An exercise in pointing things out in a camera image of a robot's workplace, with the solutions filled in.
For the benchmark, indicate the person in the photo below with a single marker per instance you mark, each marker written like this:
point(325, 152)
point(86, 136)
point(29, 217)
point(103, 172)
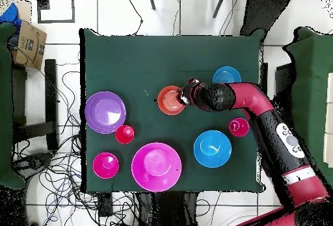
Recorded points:
point(262, 13)

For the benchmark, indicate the ribbed pink-red cup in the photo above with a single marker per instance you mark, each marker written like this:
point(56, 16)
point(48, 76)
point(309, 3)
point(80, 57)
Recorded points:
point(238, 127)

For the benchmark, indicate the flat-bottomed blue bowl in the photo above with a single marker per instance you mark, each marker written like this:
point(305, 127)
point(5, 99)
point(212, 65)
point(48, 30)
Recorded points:
point(226, 75)

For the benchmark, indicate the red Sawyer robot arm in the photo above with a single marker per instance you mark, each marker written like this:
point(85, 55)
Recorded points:
point(249, 96)

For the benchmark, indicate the black square floor frame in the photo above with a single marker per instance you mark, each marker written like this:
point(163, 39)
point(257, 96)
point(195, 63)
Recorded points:
point(73, 7)

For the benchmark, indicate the red cup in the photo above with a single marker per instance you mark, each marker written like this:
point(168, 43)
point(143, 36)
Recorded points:
point(125, 134)

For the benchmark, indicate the orange bowl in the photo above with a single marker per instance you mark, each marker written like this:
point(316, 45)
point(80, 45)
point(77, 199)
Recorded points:
point(169, 101)

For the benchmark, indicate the wide purple bowl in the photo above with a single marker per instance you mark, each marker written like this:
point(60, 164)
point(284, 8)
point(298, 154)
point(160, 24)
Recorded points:
point(105, 112)

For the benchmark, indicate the cardboard box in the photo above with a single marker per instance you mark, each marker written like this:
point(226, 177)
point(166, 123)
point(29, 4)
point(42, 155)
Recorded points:
point(28, 45)

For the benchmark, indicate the black tripod leg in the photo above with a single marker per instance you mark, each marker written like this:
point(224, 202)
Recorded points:
point(152, 2)
point(219, 5)

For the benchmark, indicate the dark green table cloth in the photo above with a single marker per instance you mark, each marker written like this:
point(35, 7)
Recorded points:
point(130, 54)

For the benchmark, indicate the small crimson bowl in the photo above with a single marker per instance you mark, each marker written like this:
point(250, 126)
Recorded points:
point(105, 166)

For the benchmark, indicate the blue bag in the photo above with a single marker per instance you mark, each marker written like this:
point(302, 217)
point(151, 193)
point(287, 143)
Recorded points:
point(10, 15)

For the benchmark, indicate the black wooden bench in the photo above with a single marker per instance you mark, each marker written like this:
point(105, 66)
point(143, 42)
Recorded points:
point(50, 104)

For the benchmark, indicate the green cloth covered table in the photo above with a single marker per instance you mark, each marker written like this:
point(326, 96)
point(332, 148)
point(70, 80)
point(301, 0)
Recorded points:
point(312, 80)
point(5, 106)

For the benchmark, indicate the deep blue bowl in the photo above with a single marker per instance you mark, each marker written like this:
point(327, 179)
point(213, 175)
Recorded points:
point(212, 149)

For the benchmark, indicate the large pink bowl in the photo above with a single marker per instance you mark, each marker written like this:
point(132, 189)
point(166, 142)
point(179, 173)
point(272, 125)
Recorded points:
point(156, 166)

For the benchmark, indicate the grey black equipment base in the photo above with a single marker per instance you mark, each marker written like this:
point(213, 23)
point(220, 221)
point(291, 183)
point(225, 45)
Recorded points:
point(35, 161)

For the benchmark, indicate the white box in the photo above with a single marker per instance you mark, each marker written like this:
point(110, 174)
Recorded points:
point(329, 119)

